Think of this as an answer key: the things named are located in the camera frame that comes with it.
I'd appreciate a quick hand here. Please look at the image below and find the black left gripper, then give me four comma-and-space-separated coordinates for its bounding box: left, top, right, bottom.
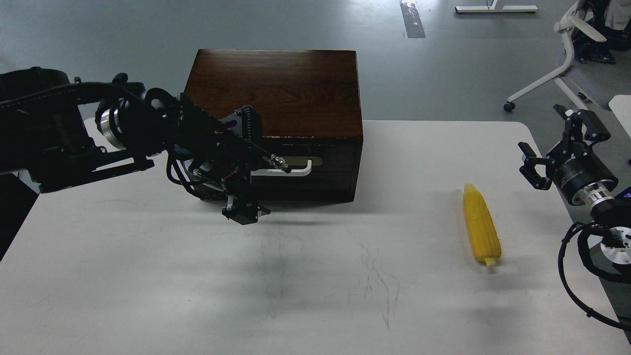
171, 95, 271, 225

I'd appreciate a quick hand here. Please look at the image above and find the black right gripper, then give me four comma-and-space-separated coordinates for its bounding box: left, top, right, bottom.
518, 104, 618, 206

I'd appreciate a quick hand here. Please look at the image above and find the wooden drawer with white handle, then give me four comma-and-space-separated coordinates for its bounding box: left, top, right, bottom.
237, 143, 357, 193

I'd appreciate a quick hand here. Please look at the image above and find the yellow corn cob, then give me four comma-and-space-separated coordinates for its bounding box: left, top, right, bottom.
462, 182, 502, 267

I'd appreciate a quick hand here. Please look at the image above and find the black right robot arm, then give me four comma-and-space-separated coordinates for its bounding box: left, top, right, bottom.
518, 104, 630, 284

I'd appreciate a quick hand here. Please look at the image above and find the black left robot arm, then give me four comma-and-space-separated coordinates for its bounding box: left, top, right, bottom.
0, 67, 290, 225

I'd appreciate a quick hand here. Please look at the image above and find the dark wooden drawer cabinet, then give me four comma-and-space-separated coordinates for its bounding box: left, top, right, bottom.
183, 49, 363, 203

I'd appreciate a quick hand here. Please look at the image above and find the white side table corner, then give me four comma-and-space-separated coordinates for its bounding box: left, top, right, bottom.
609, 95, 631, 137

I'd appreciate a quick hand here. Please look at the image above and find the white office chair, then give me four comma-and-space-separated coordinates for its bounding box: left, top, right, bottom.
503, 0, 630, 112

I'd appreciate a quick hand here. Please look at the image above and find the white desk foot bar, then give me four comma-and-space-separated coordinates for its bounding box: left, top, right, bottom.
455, 0, 539, 14

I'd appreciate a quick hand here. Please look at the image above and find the black floor tape strip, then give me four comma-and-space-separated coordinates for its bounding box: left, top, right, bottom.
399, 0, 426, 39

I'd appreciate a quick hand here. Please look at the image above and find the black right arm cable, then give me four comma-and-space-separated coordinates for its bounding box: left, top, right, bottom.
558, 222, 631, 332

